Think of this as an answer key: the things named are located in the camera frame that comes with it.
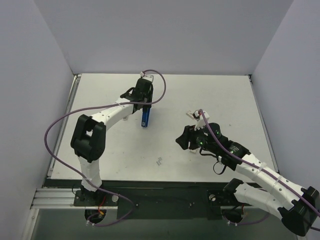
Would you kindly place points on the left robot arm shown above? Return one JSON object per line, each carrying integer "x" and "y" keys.
{"x": 89, "y": 137}

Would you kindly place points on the white staple box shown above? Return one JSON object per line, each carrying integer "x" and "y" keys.
{"x": 190, "y": 114}

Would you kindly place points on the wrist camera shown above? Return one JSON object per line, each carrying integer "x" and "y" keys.
{"x": 199, "y": 115}
{"x": 149, "y": 77}

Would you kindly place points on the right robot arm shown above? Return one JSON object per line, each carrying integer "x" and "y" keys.
{"x": 297, "y": 207}

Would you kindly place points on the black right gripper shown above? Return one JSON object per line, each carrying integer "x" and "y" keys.
{"x": 189, "y": 139}

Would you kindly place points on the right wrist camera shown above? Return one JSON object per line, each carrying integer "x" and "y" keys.
{"x": 199, "y": 115}

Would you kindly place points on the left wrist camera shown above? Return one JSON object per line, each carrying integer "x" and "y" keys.
{"x": 149, "y": 77}

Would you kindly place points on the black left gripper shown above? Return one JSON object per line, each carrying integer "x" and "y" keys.
{"x": 146, "y": 105}

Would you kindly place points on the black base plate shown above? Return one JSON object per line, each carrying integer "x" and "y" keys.
{"x": 151, "y": 200}

